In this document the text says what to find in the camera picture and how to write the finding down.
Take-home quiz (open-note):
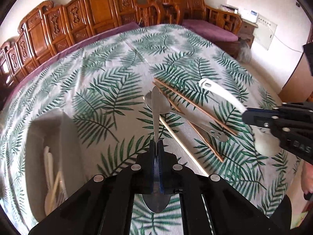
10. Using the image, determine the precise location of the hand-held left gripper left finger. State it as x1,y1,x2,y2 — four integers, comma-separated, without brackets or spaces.
28,141,157,235

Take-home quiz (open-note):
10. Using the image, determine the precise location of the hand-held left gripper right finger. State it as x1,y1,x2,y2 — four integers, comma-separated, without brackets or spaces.
158,141,292,235

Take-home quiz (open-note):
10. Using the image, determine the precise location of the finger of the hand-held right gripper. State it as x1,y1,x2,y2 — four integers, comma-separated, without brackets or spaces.
246,106,282,114
243,111,280,128

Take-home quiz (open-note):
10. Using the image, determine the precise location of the large white plastic spoon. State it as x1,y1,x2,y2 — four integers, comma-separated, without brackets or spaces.
199,78,280,157

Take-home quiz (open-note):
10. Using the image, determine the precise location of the metal spoon with holed handle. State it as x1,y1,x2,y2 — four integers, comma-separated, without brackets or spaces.
144,92,229,142

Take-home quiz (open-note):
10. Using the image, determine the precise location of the brown wooden chopstick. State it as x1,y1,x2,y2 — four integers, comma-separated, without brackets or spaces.
156,85,225,163
153,78,238,137

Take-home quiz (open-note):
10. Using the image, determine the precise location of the grey metal box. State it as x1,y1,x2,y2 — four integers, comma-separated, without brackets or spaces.
24,108,85,227

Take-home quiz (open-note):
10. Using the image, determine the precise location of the person's right hand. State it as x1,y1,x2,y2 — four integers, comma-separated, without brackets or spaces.
300,163,313,197

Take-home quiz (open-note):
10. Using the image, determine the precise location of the brown wooden board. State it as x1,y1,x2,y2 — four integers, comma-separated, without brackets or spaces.
279,51,313,103

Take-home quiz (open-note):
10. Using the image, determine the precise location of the grey plastic bag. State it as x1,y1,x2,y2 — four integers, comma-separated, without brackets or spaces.
236,38,252,63

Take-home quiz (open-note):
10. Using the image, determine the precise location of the black flat panel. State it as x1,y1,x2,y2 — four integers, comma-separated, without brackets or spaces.
302,43,313,77

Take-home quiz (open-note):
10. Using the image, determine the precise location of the green leaf print tablecloth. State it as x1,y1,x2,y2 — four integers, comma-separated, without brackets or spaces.
0,24,301,235

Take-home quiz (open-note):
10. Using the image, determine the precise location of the wooden side table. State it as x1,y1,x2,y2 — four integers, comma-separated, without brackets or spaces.
237,18,258,49

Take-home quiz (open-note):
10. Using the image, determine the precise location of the purple armchair cushion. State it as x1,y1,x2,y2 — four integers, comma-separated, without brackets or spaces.
181,19,239,42

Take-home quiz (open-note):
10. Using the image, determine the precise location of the white tissue box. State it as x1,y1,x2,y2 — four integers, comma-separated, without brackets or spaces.
219,4,239,14

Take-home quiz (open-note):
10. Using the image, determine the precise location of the purple sofa cushion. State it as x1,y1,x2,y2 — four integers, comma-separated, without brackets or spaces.
7,22,140,98

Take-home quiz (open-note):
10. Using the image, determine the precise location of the carved wooden sofa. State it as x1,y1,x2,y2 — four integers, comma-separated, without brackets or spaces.
0,0,181,110

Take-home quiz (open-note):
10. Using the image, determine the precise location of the white cable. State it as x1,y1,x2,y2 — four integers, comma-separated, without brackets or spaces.
273,34,304,53

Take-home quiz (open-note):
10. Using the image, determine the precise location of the white wall distribution box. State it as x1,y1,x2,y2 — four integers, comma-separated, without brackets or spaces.
253,20,278,52

